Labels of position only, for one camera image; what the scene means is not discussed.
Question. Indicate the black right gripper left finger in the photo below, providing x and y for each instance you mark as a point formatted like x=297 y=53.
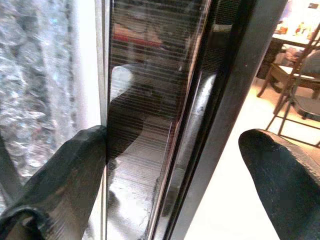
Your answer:
x=65 y=180

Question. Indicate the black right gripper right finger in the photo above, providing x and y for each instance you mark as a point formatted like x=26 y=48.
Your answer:
x=285 y=190

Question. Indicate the grey quilted fridge cover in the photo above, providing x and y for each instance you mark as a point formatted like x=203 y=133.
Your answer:
x=32 y=75

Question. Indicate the dark metal chair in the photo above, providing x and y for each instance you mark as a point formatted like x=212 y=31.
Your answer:
x=310 y=105

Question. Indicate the brown wooden chair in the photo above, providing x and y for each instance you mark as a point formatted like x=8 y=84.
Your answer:
x=275 y=72

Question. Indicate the wooden dining table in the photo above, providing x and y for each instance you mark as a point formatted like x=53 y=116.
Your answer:
x=297 y=41

